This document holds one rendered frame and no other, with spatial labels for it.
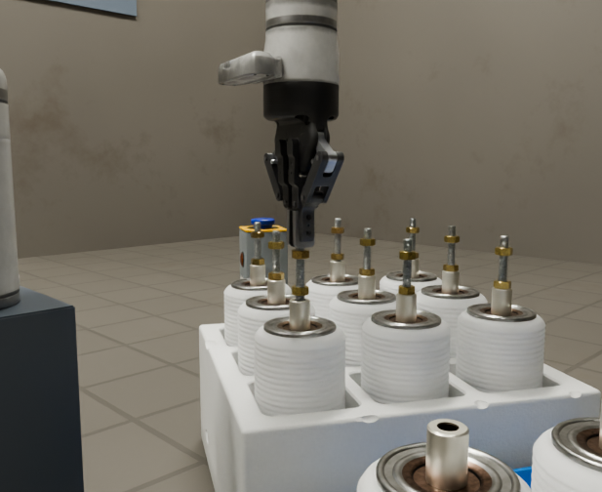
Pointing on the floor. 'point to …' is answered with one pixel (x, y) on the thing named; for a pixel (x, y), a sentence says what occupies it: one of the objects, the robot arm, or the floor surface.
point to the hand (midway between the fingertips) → (301, 227)
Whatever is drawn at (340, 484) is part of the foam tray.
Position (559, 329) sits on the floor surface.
